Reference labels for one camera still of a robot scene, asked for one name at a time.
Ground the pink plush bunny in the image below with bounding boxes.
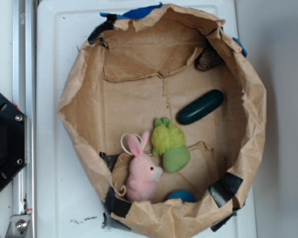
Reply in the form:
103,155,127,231
120,131,163,202

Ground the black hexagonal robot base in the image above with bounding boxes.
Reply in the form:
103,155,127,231
0,92,26,192

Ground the green plush toy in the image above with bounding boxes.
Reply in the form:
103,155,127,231
151,117,191,174

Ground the brown paper bag bin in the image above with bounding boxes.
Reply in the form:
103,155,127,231
58,4,266,238

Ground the dark green oval capsule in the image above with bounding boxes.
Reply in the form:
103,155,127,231
177,89,224,125

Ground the brown rock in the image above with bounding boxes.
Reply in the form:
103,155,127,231
195,45,224,71

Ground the blue ball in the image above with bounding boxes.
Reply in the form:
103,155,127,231
166,190,197,203

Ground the aluminium frame rail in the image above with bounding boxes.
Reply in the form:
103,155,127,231
6,0,39,238

